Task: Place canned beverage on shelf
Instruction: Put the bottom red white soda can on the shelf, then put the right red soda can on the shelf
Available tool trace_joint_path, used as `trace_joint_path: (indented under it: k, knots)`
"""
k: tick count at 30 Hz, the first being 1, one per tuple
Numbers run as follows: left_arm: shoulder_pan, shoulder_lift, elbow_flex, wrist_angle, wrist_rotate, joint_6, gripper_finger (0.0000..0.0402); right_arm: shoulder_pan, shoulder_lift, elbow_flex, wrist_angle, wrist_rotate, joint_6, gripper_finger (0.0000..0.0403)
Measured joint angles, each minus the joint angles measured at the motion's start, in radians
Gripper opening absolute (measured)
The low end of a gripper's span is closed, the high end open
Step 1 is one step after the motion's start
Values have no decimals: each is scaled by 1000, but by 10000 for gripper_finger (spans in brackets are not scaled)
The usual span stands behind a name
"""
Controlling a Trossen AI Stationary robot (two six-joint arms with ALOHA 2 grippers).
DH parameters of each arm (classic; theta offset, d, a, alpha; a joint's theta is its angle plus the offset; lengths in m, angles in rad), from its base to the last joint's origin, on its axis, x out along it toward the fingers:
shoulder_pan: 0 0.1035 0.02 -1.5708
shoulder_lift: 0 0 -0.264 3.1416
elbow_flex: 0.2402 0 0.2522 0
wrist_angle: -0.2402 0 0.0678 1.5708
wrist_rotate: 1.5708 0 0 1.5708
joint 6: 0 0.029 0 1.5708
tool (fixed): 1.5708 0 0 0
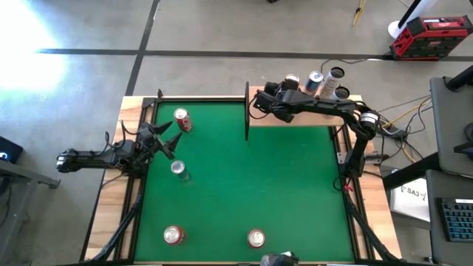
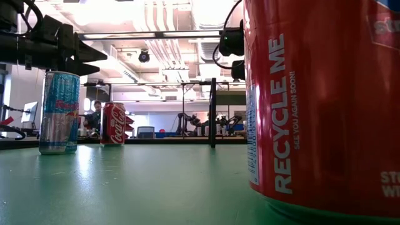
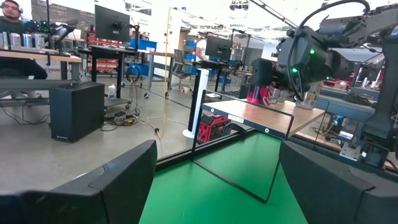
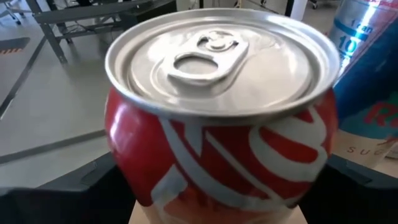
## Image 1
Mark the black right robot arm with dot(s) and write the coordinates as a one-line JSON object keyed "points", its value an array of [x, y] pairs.
{"points": [[332, 106]]}

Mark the person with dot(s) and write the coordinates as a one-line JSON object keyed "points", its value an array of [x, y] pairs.
{"points": [[277, 260]]}

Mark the black computer with blue light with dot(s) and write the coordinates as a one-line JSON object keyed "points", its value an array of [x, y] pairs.
{"points": [[9, 149]]}

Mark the white paper sign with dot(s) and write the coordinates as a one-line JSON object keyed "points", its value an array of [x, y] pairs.
{"points": [[410, 199]]}

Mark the grey desk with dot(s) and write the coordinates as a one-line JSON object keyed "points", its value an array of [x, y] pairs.
{"points": [[451, 122], [434, 236]]}

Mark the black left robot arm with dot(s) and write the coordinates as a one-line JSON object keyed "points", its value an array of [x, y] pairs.
{"points": [[92, 159]]}

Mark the blue silver Red Bull can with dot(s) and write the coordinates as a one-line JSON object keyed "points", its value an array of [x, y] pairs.
{"points": [[314, 79], [179, 168]]}

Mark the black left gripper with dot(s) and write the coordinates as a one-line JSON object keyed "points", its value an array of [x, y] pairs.
{"points": [[146, 142]]}

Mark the white black tower fan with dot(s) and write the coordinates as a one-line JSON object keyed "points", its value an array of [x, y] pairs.
{"points": [[394, 29]]}

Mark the grey metal stand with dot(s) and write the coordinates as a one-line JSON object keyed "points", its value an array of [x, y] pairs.
{"points": [[22, 177]]}

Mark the black backlit keyboard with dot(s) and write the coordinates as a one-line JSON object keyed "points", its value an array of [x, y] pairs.
{"points": [[458, 221]]}

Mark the black power strip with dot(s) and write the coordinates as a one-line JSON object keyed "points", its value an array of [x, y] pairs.
{"points": [[393, 132]]}

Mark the red Fanta strawberry can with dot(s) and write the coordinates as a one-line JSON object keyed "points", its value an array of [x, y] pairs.
{"points": [[256, 238]]}

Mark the red soda can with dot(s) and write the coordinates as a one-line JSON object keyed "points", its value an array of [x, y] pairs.
{"points": [[173, 235]]}

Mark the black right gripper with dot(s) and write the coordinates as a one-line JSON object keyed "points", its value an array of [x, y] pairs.
{"points": [[281, 103]]}

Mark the red Coca-Cola can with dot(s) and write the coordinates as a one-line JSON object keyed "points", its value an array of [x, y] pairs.
{"points": [[292, 77], [183, 121]]}

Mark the tall white Celsius can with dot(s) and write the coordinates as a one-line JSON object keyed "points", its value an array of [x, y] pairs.
{"points": [[341, 92], [332, 79]]}

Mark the green table mat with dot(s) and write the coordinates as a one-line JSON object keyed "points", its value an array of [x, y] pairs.
{"points": [[240, 192]]}

